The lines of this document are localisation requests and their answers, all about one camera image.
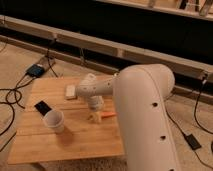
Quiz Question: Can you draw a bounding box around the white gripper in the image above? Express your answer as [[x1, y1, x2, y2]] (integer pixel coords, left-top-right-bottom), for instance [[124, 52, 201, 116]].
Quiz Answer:
[[88, 96, 104, 124]]

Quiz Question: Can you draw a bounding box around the orange pepper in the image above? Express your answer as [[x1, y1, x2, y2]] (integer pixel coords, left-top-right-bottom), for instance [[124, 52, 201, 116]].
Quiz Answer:
[[101, 112, 116, 118]]

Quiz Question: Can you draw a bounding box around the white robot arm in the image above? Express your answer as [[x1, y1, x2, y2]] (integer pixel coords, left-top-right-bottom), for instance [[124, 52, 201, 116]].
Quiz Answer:
[[76, 64, 181, 171]]

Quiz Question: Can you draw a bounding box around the white sponge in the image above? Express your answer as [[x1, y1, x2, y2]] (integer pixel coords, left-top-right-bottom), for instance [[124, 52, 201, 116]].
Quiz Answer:
[[65, 85, 76, 100]]

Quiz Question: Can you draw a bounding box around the wooden table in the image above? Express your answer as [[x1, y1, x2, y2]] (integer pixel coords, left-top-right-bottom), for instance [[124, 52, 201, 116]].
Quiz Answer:
[[8, 77, 123, 164]]

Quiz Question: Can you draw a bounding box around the white paper cup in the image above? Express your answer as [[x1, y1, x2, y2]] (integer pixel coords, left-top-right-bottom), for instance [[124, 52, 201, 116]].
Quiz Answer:
[[43, 110, 64, 134]]

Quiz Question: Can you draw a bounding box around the black rectangular block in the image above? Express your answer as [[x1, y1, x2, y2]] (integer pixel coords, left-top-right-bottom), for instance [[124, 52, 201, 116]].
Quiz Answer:
[[34, 101, 51, 116]]

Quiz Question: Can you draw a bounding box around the black power brick right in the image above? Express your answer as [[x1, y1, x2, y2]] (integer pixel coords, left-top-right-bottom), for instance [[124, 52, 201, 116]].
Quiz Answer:
[[185, 134, 201, 150]]

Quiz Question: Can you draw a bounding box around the black cable left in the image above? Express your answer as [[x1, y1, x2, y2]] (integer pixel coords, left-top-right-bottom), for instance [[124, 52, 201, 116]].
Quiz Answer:
[[0, 39, 59, 153]]

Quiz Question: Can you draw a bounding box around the black cable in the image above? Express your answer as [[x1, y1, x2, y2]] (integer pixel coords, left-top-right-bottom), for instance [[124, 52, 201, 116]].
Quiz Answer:
[[0, 39, 59, 153], [163, 78, 213, 161]]

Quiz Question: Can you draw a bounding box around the black cable right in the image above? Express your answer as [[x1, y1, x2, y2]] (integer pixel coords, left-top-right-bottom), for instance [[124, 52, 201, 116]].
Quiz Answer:
[[163, 78, 213, 161]]

